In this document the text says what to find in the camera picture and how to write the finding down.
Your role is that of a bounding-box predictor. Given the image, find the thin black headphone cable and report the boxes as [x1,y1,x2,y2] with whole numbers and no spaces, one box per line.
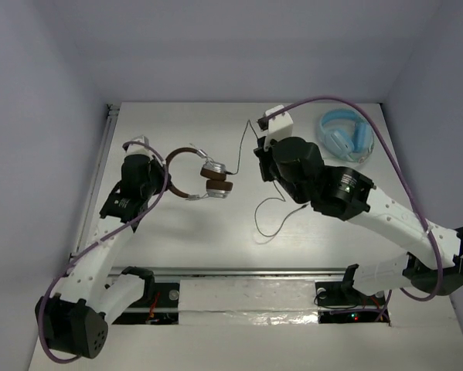
[226,120,308,237]

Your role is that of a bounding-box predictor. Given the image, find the brown silver headphones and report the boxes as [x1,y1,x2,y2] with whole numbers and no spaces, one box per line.
[165,146,233,201]

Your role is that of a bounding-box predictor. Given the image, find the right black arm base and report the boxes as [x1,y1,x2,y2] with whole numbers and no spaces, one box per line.
[314,264,362,310]

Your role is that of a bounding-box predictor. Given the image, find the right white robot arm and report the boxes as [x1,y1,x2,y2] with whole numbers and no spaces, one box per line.
[254,137,463,304]

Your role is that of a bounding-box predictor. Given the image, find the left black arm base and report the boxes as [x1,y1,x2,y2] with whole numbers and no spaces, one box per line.
[121,266,156,308]

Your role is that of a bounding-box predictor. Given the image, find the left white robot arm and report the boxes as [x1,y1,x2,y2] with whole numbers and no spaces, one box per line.
[35,148,171,365]

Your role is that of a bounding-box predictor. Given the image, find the light blue headphones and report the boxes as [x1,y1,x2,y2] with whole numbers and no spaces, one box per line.
[318,109,375,164]

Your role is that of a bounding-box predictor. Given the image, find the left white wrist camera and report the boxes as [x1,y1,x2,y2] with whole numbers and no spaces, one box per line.
[126,135,151,156]

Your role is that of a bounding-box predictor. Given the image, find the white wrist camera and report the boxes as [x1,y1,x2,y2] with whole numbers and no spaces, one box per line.
[126,135,151,156]
[257,104,294,151]

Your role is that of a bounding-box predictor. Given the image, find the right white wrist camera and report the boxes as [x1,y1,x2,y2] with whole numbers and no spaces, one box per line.
[257,104,294,151]

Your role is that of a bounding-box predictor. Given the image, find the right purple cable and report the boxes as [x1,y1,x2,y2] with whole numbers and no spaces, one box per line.
[271,96,444,301]

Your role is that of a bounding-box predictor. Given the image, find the purple cable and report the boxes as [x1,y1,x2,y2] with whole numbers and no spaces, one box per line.
[36,141,169,364]
[271,96,444,301]

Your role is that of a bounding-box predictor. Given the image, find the aluminium rail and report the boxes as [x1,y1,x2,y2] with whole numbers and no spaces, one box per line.
[80,102,353,276]

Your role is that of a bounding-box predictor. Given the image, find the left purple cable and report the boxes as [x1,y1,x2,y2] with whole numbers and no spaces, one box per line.
[36,141,169,364]

